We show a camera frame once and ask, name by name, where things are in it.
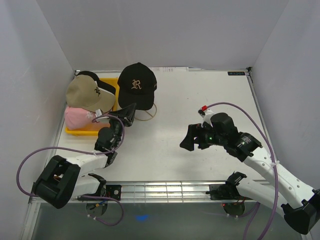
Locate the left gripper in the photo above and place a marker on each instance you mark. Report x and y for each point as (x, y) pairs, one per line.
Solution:
(126, 114)

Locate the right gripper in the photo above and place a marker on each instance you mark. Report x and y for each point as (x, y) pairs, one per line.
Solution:
(193, 131)

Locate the black cap gold R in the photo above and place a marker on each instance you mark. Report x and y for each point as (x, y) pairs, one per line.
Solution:
(137, 85)

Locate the beige cap black R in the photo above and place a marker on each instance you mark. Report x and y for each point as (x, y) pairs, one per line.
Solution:
(86, 93)

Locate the pink cap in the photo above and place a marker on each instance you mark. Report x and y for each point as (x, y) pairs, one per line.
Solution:
(81, 119)

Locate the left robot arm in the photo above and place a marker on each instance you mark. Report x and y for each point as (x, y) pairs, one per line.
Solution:
(67, 178)

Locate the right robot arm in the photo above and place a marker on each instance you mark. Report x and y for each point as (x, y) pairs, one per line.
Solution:
(297, 202)

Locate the yellow plastic bin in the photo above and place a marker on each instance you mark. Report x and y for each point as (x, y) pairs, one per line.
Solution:
(111, 81)

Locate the white cap black brim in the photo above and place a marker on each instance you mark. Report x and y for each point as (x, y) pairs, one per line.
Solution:
(100, 81)

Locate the paper label strip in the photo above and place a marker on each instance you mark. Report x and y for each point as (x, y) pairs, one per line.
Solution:
(170, 69)

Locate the black corner label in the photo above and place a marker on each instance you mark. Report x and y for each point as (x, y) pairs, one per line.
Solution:
(236, 73)

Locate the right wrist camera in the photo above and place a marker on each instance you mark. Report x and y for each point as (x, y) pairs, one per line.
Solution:
(206, 115)

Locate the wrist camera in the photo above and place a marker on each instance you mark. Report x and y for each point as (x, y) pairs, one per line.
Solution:
(206, 115)
(100, 115)

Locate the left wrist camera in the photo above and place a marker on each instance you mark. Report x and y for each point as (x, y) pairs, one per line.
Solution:
(100, 115)

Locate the gold wire hat stand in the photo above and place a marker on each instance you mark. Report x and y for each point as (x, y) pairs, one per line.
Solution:
(146, 115)

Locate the aluminium front rail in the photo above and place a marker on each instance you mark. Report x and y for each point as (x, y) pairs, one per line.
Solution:
(183, 192)

